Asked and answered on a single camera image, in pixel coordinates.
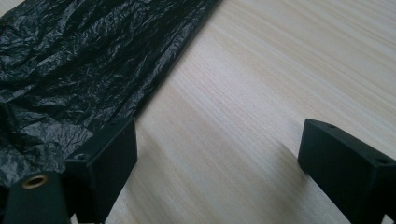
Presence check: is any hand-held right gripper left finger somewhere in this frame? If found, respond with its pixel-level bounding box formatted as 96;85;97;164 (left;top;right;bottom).
64;116;138;224

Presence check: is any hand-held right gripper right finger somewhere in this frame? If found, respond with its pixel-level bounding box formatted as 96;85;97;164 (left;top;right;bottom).
297;118;396;224

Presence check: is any black plastic garbage bag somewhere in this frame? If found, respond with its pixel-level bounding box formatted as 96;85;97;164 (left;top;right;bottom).
0;0;223;189

